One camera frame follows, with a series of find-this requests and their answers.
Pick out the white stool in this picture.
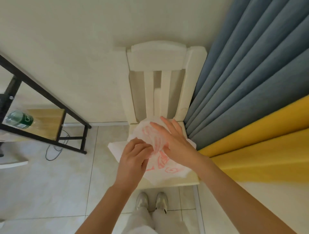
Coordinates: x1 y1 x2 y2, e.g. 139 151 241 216
0 141 28 170

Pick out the person's white shoe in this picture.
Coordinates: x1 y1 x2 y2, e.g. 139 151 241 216
155 192 169 214
136 192 149 213

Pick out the clear bottle green label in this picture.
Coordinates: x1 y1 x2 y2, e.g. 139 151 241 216
5 110 35 129

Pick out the person's trouser leg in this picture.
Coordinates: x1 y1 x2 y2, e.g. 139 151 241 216
152 209 192 234
112 207 155 234

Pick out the blue grey curtain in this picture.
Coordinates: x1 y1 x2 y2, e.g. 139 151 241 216
183 0 309 152

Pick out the person's left white shoe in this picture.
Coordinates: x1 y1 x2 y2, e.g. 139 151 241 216
136 192 149 213

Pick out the person's right white shoe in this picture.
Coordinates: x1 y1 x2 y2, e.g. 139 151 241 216
155 192 169 214

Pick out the white wooden chair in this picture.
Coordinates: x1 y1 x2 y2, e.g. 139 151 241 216
113 40 208 189

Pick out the person's left trouser leg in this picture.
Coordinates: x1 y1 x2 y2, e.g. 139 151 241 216
112 207 155 234

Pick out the person's right trouser leg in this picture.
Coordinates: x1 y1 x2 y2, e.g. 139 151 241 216
152 209 192 234

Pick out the yellow curtain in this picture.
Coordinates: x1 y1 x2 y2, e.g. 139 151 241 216
197 94 309 184

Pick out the black metal frame table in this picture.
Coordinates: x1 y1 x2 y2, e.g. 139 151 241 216
0 54 92 155

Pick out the person's left forearm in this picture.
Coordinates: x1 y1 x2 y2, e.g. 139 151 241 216
74 184 136 234

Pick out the person's right hand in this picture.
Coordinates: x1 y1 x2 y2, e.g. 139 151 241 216
150 116 207 170

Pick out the wooden shelf board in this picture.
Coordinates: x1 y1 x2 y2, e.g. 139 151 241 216
26 109 66 141

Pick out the white plastic bag red print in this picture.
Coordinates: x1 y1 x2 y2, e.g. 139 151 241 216
107 116 197 186

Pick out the black cable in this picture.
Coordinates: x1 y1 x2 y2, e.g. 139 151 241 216
45 130 71 161

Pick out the person's left hand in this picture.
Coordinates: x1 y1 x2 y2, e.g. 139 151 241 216
114 138 154 193

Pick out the person's right forearm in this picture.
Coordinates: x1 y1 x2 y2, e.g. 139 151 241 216
198 155 298 234

